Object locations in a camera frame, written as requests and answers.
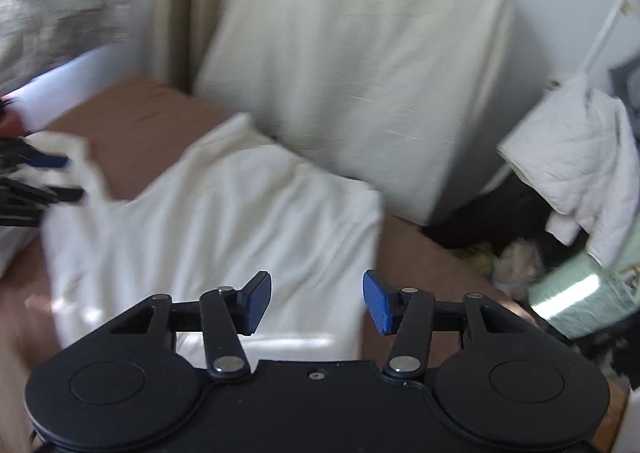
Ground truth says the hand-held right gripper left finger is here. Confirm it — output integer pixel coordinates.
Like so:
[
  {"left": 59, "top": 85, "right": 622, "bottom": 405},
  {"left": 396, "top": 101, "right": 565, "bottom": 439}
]
[{"left": 109, "top": 271, "right": 273, "bottom": 380}]

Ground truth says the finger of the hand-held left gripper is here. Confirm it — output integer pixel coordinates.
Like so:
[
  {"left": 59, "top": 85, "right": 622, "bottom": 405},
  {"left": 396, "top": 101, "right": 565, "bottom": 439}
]
[
  {"left": 0, "top": 173, "right": 87, "bottom": 229},
  {"left": 0, "top": 135, "right": 72, "bottom": 172}
]

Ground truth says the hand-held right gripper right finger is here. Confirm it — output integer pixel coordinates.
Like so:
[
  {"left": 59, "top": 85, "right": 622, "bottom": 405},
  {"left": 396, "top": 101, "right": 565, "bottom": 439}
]
[{"left": 362, "top": 270, "right": 540, "bottom": 380}]

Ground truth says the white fleece garment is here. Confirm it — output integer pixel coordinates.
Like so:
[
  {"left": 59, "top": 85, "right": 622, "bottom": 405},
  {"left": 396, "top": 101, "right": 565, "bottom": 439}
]
[{"left": 22, "top": 113, "right": 386, "bottom": 370}]

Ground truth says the red object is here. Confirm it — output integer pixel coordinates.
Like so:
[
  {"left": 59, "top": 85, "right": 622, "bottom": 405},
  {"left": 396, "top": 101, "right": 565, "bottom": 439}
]
[{"left": 0, "top": 95, "right": 27, "bottom": 138}]

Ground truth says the cream crumpled cloth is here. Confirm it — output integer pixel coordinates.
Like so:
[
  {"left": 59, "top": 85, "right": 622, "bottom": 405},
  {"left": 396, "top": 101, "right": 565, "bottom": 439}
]
[{"left": 492, "top": 240, "right": 547, "bottom": 295}]

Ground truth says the mint green package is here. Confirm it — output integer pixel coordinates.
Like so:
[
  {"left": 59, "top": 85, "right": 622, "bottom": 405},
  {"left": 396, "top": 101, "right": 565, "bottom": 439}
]
[{"left": 527, "top": 253, "right": 640, "bottom": 340}]

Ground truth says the beige curtain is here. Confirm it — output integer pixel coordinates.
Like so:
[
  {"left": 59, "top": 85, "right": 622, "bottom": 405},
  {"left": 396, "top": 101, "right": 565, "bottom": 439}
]
[{"left": 150, "top": 0, "right": 223, "bottom": 94}]

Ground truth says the white quilted jacket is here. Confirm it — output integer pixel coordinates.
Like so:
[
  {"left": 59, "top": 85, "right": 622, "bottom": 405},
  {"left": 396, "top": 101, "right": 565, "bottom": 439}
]
[{"left": 497, "top": 75, "right": 640, "bottom": 270}]

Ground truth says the cream pillow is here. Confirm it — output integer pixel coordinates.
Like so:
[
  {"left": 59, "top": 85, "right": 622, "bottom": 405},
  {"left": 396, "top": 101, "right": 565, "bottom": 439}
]
[{"left": 195, "top": 0, "right": 522, "bottom": 228}]

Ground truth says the white pole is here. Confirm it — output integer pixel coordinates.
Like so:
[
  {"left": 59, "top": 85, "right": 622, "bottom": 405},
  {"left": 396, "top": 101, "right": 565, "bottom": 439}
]
[{"left": 549, "top": 0, "right": 639, "bottom": 90}]

